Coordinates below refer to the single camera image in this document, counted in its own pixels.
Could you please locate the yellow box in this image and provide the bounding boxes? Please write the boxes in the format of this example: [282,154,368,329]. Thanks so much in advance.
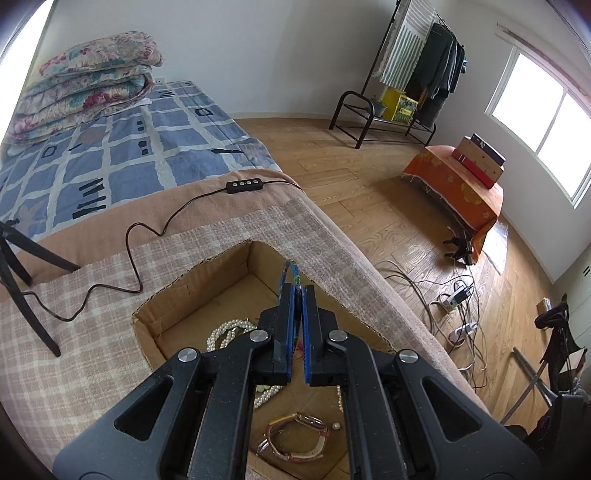
[379,87,420,123]

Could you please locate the brown blanket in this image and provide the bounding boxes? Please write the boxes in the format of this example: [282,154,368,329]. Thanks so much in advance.
[28,167,491,417]

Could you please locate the beige plaid blanket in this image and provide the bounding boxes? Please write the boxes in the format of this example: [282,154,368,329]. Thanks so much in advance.
[0,198,462,468]

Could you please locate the tangle of cables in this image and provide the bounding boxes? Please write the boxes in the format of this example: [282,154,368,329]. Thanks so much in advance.
[376,261,491,389]

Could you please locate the blue bangle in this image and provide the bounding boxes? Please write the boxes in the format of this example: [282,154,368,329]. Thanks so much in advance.
[277,260,306,365]

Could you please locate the orange cloth covered table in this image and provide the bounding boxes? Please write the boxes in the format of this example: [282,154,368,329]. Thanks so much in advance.
[402,144,504,257]

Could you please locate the window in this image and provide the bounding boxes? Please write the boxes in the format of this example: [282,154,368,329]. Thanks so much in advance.
[485,23,591,209]

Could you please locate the dark flat box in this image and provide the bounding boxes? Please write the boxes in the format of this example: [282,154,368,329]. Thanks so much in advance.
[470,133,507,166]

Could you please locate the folded floral quilt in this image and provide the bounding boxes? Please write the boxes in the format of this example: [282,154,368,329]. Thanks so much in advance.
[7,31,165,145]

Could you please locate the black cable with inline controller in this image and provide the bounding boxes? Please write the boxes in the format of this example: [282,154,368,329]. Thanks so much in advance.
[18,178,304,322]

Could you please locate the black stand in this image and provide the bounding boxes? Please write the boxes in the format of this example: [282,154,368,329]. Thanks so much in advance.
[533,293,590,394]

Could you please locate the black tripod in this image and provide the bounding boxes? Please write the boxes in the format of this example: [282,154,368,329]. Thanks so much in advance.
[0,220,82,357]

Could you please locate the black clamp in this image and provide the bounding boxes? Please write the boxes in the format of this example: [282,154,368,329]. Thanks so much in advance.
[442,235,476,267]

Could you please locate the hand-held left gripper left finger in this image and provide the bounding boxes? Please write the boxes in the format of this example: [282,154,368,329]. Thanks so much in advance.
[52,282,296,480]

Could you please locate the long pearl necklace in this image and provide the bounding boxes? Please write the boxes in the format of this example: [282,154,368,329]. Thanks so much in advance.
[205,318,345,414]

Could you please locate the brown strap wrist watch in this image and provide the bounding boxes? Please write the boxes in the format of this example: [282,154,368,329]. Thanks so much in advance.
[256,412,330,463]

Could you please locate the grey metal stand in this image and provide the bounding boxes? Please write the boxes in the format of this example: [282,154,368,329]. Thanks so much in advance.
[501,348,556,426]

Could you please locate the cardboard box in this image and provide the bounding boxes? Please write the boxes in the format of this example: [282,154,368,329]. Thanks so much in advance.
[131,237,399,479]

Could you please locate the black metal clothes rack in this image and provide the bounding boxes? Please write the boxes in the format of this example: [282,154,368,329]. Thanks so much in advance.
[329,0,467,149]

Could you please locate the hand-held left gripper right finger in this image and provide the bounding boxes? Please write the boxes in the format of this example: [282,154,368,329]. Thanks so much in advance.
[301,285,542,480]

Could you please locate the dark hanging clothes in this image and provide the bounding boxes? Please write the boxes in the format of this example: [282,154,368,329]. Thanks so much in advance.
[406,21,467,126]

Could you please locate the striped hanging cloth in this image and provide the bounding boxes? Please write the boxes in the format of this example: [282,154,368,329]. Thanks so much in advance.
[376,0,437,86]

